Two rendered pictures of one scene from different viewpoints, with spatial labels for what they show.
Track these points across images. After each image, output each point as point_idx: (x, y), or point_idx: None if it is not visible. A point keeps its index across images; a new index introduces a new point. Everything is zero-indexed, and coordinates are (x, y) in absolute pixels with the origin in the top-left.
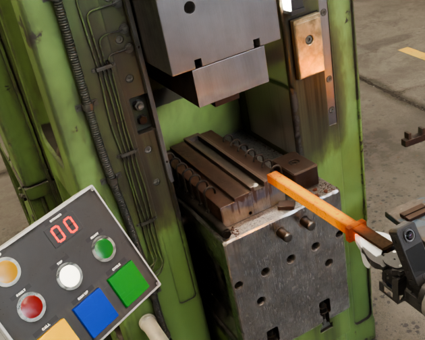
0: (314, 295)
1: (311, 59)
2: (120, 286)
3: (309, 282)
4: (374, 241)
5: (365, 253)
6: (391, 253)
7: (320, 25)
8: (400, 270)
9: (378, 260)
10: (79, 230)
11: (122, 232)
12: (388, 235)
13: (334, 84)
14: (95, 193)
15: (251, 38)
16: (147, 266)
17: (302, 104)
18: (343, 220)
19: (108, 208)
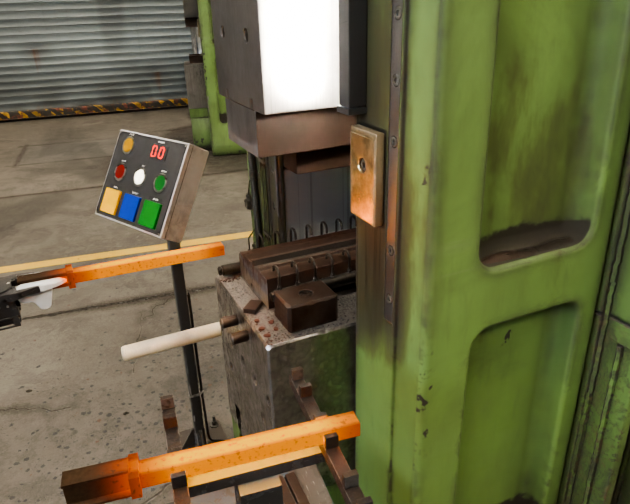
0: (256, 431)
1: (361, 195)
2: (144, 209)
3: (253, 411)
4: (32, 274)
5: (26, 272)
6: (6, 281)
7: (373, 155)
8: None
9: (10, 276)
10: (161, 160)
11: (174, 186)
12: (36, 285)
13: (395, 266)
14: (185, 149)
15: (248, 95)
16: (164, 219)
17: (361, 252)
18: (86, 267)
19: (182, 165)
